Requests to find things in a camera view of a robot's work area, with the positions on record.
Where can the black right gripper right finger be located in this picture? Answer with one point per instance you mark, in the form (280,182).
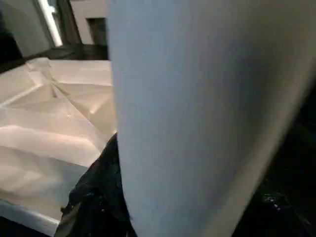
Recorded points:
(281,217)

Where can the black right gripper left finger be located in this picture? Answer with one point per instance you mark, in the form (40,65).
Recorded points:
(101,197)

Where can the white plastic table top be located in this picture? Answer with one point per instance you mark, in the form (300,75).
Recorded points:
(49,123)

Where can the white plastic table leg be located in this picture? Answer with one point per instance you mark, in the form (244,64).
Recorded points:
(197,113)

